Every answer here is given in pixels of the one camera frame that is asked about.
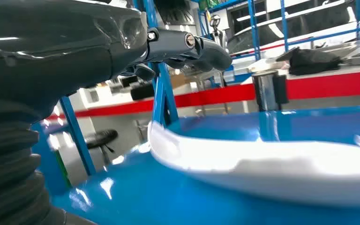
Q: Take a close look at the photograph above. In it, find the blue metal shelf rack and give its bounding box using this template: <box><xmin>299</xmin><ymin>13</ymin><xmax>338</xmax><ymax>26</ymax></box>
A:
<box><xmin>197</xmin><ymin>0</ymin><xmax>360</xmax><ymax>61</ymax></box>
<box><xmin>30</xmin><ymin>0</ymin><xmax>360</xmax><ymax>225</ymax></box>

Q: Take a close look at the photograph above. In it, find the black round stool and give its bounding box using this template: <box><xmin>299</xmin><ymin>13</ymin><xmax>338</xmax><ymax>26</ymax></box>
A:
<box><xmin>84</xmin><ymin>128</ymin><xmax>119</xmax><ymax>167</ymax></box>

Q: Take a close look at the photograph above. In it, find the red barrier belt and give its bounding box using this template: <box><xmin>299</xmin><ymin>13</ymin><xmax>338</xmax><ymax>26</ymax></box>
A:
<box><xmin>45</xmin><ymin>68</ymin><xmax>360</xmax><ymax>122</ymax></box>

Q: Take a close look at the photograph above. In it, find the white table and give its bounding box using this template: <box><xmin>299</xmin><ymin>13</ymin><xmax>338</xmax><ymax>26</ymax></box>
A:
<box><xmin>240</xmin><ymin>40</ymin><xmax>360</xmax><ymax>86</ymax></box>

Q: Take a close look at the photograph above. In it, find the black bag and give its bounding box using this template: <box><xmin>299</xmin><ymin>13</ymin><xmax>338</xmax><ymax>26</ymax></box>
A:
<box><xmin>276</xmin><ymin>46</ymin><xmax>343</xmax><ymax>76</ymax></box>

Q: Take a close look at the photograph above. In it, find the black stanchion post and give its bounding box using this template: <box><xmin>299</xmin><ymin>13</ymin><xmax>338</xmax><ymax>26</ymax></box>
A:
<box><xmin>251</xmin><ymin>70</ymin><xmax>290</xmax><ymax>113</ymax></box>

